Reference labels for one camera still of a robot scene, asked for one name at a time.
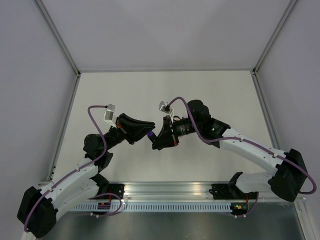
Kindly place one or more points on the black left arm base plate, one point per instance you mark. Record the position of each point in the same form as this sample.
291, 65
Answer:
113, 188

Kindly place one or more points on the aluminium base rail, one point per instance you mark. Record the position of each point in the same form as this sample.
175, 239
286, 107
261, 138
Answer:
152, 191

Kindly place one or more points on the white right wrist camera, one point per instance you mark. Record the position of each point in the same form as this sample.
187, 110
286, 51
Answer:
167, 109

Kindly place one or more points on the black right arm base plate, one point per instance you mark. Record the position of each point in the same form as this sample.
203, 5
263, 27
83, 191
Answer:
220, 191

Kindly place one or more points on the white slotted cable duct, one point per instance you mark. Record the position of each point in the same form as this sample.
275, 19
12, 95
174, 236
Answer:
150, 207

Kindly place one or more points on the aluminium frame post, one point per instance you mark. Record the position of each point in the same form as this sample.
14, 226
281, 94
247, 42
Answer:
56, 35
276, 32

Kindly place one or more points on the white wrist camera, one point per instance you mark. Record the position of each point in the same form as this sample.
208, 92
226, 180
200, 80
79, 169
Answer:
109, 115
167, 109

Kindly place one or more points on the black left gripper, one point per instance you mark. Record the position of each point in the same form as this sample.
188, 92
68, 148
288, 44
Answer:
134, 130

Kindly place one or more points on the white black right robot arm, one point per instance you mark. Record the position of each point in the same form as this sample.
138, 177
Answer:
284, 173

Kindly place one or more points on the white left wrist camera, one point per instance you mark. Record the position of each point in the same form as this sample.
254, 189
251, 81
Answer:
109, 115

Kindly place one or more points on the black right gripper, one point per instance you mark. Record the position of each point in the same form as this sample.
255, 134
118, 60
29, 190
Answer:
166, 132

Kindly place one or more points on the aluminium frame post left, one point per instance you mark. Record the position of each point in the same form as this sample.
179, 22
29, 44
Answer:
56, 35

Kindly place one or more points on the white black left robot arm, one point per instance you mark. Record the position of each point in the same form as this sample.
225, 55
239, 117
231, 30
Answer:
41, 208

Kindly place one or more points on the small purple block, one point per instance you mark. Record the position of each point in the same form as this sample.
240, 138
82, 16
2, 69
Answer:
151, 135

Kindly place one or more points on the aluminium frame post right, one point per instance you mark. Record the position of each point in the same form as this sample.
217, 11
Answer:
276, 32

